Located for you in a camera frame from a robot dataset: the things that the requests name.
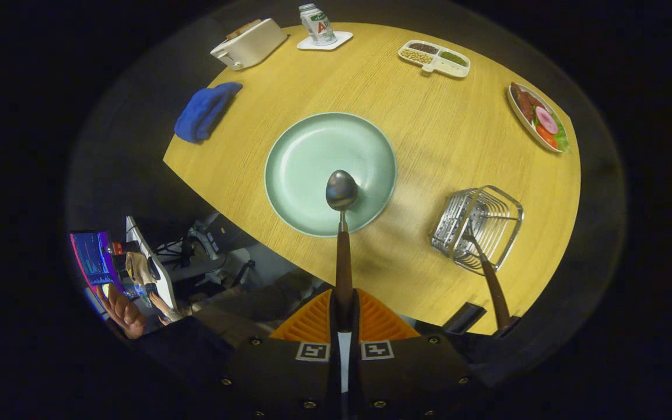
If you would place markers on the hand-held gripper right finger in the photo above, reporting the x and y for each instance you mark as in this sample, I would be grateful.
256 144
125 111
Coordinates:
354 326

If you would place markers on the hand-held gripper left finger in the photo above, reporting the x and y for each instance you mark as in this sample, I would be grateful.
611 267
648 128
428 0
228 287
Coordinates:
333 326

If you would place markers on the dark rectangular object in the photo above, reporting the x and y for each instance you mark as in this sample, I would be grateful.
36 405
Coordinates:
464 318

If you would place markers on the pale green round plate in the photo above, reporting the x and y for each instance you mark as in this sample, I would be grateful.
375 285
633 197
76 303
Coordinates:
307 169

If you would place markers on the lit computer screen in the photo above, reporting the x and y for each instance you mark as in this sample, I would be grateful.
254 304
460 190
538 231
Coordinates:
95 259

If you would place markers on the blue folded cloth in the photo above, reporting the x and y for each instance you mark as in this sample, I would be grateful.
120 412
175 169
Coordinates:
205 111

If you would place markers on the white plate with food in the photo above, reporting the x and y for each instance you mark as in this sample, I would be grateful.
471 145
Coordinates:
537 116

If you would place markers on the white divided dish with beans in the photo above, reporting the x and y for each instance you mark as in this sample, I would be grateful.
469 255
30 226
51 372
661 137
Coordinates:
435 58

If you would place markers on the white square coaster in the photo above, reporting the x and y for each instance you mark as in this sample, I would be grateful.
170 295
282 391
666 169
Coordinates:
342 42

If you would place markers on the white toaster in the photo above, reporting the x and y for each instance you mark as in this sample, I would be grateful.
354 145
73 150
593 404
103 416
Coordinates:
251 46

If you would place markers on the small white drink bottle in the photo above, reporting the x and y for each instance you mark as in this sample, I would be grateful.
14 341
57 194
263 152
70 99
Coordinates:
318 26

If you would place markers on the brown toast slice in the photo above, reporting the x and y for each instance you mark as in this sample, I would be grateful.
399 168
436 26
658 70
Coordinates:
244 28

